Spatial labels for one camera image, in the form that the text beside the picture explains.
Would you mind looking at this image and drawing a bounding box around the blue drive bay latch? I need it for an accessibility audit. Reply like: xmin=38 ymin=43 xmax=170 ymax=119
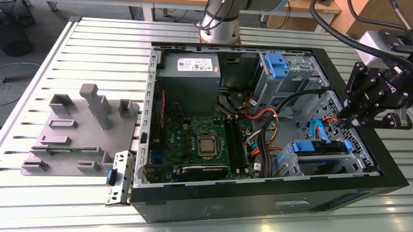
xmin=266 ymin=53 xmax=291 ymax=79

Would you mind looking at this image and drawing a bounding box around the CPU socket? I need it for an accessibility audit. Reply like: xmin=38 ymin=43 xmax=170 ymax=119
xmin=196 ymin=131 xmax=222 ymax=160

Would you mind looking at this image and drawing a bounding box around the metal expansion slot bracket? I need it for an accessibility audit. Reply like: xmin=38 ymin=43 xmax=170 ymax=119
xmin=105 ymin=149 xmax=137 ymax=207

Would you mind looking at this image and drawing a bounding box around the silver CPU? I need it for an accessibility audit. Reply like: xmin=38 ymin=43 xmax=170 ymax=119
xmin=200 ymin=139 xmax=217 ymax=155

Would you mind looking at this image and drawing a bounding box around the metal disk bay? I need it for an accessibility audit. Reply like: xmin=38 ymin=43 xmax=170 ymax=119
xmin=270 ymin=139 xmax=377 ymax=177

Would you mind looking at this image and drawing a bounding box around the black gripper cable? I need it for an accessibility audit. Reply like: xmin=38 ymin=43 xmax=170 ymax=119
xmin=348 ymin=0 xmax=413 ymax=32
xmin=309 ymin=0 xmax=401 ymax=63

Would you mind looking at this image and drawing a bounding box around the wooden desk white frame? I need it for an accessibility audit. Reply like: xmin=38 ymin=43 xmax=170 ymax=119
xmin=261 ymin=0 xmax=343 ymax=33

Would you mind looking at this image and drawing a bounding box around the orange red power wire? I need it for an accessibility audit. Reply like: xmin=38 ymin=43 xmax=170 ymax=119
xmin=319 ymin=116 xmax=348 ymax=129

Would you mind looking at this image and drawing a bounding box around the green RAM stick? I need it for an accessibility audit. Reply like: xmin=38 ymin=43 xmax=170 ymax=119
xmin=47 ymin=147 xmax=98 ymax=153

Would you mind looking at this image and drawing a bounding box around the gray power supply unit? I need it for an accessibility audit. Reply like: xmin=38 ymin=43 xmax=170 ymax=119
xmin=156 ymin=52 xmax=222 ymax=116

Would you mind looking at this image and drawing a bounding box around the hard disk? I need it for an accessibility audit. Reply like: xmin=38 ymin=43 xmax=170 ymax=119
xmin=284 ymin=140 xmax=355 ymax=174

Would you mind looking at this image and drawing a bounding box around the black bin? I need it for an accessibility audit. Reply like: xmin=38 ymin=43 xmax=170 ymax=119
xmin=0 ymin=0 xmax=37 ymax=58

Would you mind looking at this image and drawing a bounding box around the gray parts rack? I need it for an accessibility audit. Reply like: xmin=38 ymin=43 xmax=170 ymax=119
xmin=21 ymin=83 xmax=145 ymax=177

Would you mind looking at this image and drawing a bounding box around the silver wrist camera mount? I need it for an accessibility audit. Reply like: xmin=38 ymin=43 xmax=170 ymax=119
xmin=399 ymin=107 xmax=413 ymax=130

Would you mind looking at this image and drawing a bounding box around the black graphics card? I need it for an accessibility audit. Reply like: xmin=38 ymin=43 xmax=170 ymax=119
xmin=173 ymin=164 xmax=229 ymax=181

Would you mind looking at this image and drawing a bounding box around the green motherboard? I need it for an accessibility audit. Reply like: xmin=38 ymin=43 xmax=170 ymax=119
xmin=142 ymin=115 xmax=260 ymax=184

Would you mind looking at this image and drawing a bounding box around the wooden cabinet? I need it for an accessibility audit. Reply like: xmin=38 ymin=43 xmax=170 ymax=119
xmin=332 ymin=0 xmax=413 ymax=44

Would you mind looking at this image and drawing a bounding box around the black RAM slot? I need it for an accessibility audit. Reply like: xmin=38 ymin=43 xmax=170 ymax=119
xmin=234 ymin=115 xmax=250 ymax=172
xmin=225 ymin=116 xmax=242 ymax=173

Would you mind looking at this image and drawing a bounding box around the orange wire bundle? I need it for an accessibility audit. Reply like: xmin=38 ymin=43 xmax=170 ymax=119
xmin=244 ymin=108 xmax=285 ymax=155

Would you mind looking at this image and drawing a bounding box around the metal optical drive bay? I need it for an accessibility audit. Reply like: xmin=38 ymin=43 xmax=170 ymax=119
xmin=253 ymin=52 xmax=331 ymax=114

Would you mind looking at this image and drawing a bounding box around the blue data wire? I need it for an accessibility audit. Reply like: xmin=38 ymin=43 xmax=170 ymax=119
xmin=309 ymin=119 xmax=331 ymax=143

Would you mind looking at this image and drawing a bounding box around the black PC case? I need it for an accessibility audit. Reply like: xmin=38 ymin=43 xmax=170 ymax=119
xmin=129 ymin=41 xmax=411 ymax=224

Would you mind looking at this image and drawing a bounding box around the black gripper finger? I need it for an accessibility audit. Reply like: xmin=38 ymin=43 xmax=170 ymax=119
xmin=337 ymin=61 xmax=369 ymax=128
xmin=351 ymin=111 xmax=408 ymax=130

